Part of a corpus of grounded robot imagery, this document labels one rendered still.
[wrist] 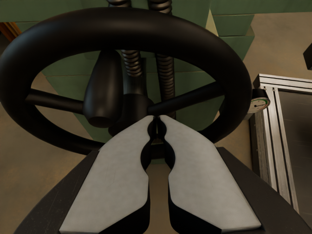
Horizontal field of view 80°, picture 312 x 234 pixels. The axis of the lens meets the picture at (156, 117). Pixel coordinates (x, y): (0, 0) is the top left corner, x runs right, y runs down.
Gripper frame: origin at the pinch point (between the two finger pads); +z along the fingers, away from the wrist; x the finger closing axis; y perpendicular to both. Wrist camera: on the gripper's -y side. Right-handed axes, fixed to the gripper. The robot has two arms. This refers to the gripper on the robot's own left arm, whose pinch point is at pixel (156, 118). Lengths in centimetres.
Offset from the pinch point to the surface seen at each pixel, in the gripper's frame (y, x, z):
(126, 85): 2.5, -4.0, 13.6
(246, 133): 59, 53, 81
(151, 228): 83, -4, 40
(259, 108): 14.6, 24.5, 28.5
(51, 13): -6.4, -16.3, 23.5
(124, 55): -1.5, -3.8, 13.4
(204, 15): -5.7, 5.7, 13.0
